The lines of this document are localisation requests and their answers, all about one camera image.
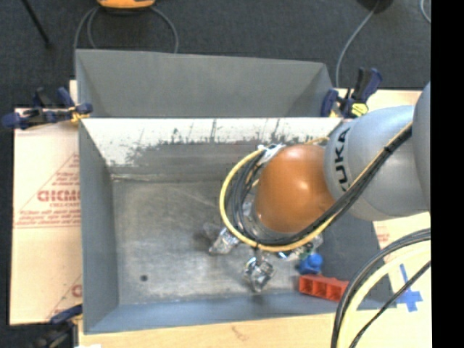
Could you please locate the red ridged plastic block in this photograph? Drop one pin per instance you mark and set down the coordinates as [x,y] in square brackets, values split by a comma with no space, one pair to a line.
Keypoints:
[322,288]

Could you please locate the blue plastic toy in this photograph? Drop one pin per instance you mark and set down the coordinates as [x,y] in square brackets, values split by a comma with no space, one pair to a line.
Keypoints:
[310,264]

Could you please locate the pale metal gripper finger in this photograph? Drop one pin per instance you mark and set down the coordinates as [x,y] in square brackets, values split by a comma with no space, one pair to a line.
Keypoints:
[251,274]
[266,273]

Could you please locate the grey metal bin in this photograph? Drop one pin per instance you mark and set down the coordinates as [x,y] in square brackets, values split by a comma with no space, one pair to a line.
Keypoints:
[159,230]

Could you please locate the brown cardboard board red print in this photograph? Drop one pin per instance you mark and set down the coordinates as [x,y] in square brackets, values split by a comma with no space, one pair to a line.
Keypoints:
[43,252]

